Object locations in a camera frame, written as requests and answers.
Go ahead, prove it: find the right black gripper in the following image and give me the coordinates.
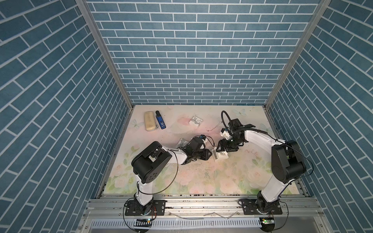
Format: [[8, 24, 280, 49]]
[[215, 136, 242, 151]]

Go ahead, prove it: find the white jewelry box base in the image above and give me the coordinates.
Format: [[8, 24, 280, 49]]
[[211, 148, 229, 160]]

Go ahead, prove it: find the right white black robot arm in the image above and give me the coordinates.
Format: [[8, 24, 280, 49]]
[[212, 118, 307, 204]]

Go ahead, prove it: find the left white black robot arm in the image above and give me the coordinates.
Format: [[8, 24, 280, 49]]
[[131, 135, 215, 207]]

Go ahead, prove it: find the beige zippered pencil case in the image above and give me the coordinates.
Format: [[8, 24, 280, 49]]
[[144, 111, 157, 132]]

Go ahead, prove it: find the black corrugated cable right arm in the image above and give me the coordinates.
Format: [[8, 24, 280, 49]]
[[220, 110, 234, 133]]

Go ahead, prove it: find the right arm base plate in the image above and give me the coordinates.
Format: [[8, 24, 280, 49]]
[[238, 199, 283, 215]]

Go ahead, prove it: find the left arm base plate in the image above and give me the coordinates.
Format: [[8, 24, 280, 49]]
[[124, 199, 167, 216]]

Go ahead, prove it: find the aluminium front rail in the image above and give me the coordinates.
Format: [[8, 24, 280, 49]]
[[78, 195, 332, 233]]

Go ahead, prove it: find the aluminium corner post right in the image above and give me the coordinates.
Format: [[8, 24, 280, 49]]
[[264, 0, 331, 110]]

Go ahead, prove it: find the aluminium corner post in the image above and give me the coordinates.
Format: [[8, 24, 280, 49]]
[[76, 0, 133, 111], [264, 0, 331, 110]]

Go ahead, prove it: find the aluminium corner post left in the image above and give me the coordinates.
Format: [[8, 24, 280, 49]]
[[76, 0, 133, 111]]

